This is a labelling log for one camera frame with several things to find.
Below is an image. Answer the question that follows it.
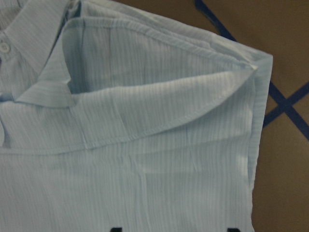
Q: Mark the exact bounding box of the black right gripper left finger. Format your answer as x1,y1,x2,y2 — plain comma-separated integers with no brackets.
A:
110,227,123,232

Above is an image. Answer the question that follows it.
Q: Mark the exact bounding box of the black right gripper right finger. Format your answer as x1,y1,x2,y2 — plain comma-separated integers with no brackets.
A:
226,227,239,232

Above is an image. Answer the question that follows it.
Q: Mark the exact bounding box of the light blue button-up shirt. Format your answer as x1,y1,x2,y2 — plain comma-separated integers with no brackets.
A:
0,0,273,232

